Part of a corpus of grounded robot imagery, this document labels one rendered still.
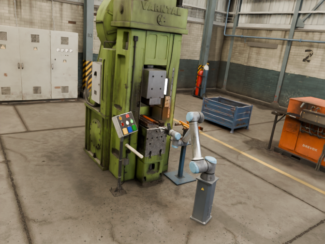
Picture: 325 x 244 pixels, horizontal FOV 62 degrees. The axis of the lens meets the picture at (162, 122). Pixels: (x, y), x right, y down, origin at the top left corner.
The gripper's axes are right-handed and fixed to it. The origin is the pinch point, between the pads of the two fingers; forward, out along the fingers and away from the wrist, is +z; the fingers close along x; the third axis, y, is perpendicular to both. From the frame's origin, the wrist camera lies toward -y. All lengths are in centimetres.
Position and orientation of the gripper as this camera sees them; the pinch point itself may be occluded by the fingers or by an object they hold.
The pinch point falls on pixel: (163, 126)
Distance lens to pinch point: 390.4
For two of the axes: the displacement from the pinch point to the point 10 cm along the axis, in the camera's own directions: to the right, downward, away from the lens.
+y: -1.0, 9.5, 3.0
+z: -5.7, -3.0, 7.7
